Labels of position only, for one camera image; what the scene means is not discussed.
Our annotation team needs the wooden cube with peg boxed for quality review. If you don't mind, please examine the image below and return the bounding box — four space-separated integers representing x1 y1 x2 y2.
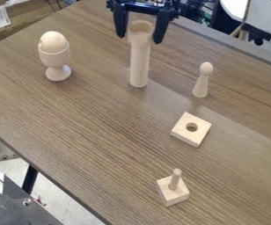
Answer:
155 168 191 207

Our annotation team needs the wooden egg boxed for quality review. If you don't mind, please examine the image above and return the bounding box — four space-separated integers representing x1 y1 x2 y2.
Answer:
38 30 70 54

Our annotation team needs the cardboard box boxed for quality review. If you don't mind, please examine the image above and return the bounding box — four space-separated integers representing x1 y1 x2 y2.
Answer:
0 0 71 41

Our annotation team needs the wooden pawn figure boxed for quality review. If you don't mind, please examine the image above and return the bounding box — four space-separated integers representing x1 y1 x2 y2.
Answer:
192 61 215 98

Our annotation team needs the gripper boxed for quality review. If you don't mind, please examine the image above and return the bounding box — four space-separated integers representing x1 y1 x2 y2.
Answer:
105 0 182 45

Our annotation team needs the tall wooden cylinder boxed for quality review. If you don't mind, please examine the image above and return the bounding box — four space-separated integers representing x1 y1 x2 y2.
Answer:
126 19 156 89

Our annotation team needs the square wooden block with hole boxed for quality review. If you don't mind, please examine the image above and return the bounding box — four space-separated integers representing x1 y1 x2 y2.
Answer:
169 111 214 149

